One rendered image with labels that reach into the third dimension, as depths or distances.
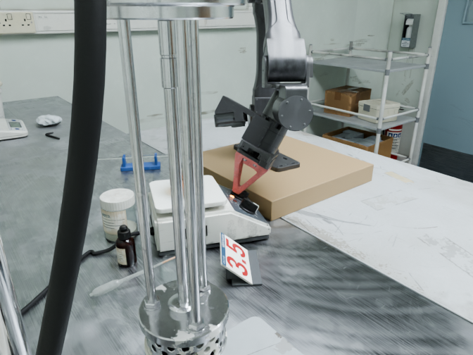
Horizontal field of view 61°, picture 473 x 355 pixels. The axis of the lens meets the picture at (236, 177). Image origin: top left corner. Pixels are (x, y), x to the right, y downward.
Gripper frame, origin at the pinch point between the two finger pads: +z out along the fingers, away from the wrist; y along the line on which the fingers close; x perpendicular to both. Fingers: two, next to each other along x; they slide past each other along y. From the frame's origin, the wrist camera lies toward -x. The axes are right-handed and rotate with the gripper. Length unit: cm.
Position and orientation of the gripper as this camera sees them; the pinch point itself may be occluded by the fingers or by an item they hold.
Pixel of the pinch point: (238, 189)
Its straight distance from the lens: 76.3
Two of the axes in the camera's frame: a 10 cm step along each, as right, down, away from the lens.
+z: -4.7, 8.6, 2.0
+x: 8.6, 5.0, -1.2
